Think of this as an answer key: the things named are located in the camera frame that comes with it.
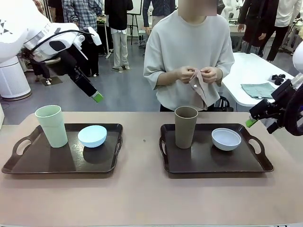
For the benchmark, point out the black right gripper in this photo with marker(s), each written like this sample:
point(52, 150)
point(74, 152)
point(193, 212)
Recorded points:
point(272, 110)

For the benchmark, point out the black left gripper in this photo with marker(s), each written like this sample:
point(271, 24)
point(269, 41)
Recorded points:
point(69, 63)

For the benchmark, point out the teal green cloth mat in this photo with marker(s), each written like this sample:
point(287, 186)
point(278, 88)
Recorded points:
point(258, 90)

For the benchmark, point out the white bowl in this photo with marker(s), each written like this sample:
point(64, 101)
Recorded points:
point(226, 142)

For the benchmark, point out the pink beige cloth mat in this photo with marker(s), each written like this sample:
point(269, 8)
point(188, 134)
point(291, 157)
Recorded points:
point(201, 92)

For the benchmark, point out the brown plastic cup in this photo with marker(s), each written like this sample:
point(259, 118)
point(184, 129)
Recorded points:
point(185, 130)

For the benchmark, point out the person's right forearm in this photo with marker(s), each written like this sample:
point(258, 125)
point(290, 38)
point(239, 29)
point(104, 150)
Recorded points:
point(170, 78)

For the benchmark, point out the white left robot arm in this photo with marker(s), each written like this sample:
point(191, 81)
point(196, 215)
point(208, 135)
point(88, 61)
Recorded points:
point(14, 16)

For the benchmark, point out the dark brown tray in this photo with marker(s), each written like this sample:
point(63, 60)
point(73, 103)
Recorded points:
point(47, 160)
point(208, 160)

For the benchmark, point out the person's left hand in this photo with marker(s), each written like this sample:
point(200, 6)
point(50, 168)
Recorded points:
point(213, 75)

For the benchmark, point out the person's right hand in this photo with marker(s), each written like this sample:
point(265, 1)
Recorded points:
point(187, 74)

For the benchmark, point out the black bag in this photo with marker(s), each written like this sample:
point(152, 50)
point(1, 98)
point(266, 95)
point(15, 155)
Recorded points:
point(225, 104)

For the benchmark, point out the dark floor plate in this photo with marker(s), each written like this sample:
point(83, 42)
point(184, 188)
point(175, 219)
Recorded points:
point(54, 81)

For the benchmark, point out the white side table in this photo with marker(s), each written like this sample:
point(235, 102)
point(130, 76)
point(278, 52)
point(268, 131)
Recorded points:
point(239, 75)

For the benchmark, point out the small black objects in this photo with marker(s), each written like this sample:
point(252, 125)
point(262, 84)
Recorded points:
point(278, 79)

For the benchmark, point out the light blue bowl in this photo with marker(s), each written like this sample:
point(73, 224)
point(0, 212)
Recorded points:
point(92, 137)

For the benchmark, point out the bystander in red plaid shirt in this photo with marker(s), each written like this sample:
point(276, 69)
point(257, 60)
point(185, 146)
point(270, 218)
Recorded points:
point(41, 68)

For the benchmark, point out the light green plastic cup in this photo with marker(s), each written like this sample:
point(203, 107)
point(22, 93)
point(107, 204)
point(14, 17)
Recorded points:
point(53, 127)

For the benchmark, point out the bystander in black top white trousers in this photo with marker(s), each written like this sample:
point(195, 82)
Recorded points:
point(119, 21)

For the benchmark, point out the white air purifier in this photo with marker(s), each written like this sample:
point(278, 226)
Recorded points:
point(13, 80)

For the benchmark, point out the bystander in blue plaid shirt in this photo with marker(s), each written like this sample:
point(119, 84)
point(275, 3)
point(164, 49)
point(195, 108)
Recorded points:
point(80, 11)

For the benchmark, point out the whiteboard easel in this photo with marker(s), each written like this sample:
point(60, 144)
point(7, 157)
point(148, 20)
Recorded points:
point(136, 14)

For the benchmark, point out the white board edge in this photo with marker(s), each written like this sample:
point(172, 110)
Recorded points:
point(1, 116)

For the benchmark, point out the bystander in long black coat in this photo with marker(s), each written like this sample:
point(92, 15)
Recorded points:
point(258, 23)

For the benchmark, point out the person in grey shirt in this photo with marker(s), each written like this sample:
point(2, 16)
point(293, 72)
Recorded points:
point(187, 42)

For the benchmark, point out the bystander in dark shirt khaki trousers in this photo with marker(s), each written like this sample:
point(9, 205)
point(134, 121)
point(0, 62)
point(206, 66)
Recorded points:
point(163, 9)

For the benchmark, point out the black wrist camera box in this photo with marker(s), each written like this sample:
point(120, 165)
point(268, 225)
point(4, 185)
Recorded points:
point(282, 89)

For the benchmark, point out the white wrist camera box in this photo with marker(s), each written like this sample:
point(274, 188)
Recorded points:
point(95, 37)

